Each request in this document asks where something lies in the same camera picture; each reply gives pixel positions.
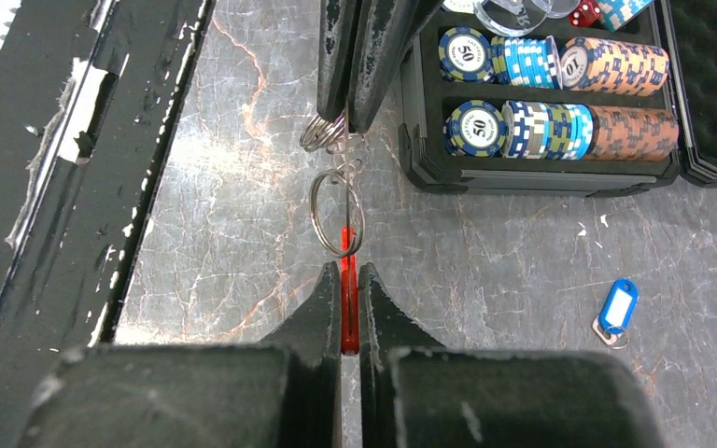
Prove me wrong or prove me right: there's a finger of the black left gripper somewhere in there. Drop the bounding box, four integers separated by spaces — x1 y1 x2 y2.
346 0 442 133
316 0 362 121

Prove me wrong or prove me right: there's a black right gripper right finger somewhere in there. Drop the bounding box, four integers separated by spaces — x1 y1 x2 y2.
358 263 664 447

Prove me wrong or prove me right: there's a blue key tag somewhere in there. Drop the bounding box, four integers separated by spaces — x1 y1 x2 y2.
591 278 640 350

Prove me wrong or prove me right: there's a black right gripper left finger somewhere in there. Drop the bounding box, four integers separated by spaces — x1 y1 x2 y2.
18 262 342 447

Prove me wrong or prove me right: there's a large silver key ring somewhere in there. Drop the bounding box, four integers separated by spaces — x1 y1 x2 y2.
308 170 367 259

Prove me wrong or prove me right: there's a black poker chip case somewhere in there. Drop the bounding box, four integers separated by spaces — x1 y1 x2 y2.
399 1 717 197

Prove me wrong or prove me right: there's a metal keyring tool red handle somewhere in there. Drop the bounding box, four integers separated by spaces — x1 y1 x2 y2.
299 111 369 357

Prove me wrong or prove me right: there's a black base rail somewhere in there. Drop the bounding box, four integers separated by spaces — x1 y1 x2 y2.
0 1 214 419

